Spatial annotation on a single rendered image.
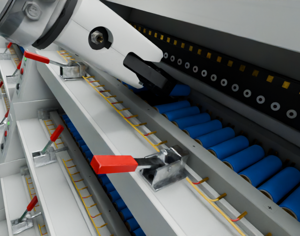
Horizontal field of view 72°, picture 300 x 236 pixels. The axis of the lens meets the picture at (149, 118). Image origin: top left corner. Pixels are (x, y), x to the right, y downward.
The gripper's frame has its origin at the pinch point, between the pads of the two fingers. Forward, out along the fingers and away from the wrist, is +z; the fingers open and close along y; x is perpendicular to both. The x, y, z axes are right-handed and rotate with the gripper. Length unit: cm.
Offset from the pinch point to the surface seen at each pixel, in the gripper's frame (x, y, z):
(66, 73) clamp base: 7.3, 14.3, -5.5
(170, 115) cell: 2.9, -4.6, 1.1
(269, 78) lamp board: -8.1, -10.1, 6.9
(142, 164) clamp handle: 6.5, -11.8, -7.5
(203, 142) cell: 3.0, -10.8, 1.0
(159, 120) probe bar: 3.8, -5.8, -1.6
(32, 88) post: 18.1, 33.3, -3.0
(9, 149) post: 36.6, 33.2, -0.7
